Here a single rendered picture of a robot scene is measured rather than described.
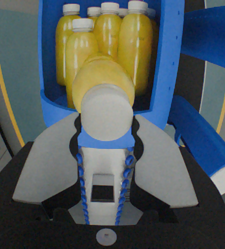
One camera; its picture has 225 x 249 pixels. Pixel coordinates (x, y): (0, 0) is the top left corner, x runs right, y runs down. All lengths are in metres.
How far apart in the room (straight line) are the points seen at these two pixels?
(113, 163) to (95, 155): 0.09
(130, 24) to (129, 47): 0.04
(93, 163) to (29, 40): 1.28
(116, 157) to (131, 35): 0.51
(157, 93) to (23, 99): 1.63
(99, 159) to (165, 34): 0.57
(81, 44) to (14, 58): 1.45
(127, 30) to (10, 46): 1.52
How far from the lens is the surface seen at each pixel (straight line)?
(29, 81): 1.68
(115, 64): 0.16
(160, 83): 0.24
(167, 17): 0.24
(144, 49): 0.31
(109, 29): 0.34
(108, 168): 0.73
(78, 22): 0.31
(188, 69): 1.46
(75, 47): 0.30
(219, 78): 1.87
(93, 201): 0.67
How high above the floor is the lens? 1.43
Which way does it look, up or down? 60 degrees down
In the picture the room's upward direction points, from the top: 179 degrees clockwise
